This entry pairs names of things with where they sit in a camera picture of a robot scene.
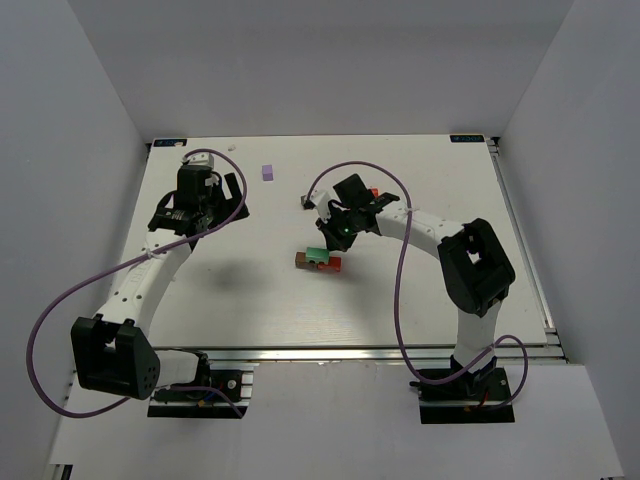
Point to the red rectangular block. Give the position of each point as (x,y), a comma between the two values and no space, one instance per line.
(333,264)

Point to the blue label sticker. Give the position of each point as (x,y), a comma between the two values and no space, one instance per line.
(466,138)
(169,142)

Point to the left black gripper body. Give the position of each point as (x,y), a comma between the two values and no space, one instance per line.
(220,201)

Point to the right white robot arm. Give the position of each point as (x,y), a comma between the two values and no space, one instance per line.
(476,270)

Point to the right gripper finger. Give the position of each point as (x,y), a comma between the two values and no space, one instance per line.
(324,227)
(342,244)

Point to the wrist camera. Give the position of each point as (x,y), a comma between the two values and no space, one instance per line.
(205,159)
(319,201)

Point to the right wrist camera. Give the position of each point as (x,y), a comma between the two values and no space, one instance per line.
(319,201)

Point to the purple cube block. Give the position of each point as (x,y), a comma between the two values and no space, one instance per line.
(267,173)

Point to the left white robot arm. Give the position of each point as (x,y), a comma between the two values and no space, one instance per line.
(111,350)

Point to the left blue label sticker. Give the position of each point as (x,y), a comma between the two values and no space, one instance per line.
(169,142)

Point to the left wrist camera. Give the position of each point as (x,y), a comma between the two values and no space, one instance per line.
(205,159)

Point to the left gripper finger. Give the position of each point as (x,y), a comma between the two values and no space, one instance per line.
(233,185)
(234,209)

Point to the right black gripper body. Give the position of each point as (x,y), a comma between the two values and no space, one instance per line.
(332,232)

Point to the green notched block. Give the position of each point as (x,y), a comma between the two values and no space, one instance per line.
(317,256)

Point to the brown block with picture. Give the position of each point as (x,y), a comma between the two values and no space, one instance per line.
(302,263)

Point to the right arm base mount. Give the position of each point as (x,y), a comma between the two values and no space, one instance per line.
(454,404)

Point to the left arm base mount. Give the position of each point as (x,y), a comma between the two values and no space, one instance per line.
(225,396)

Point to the aluminium table frame rail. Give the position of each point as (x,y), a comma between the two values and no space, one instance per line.
(551,332)

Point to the right blue label sticker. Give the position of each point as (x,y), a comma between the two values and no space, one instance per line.
(466,138)

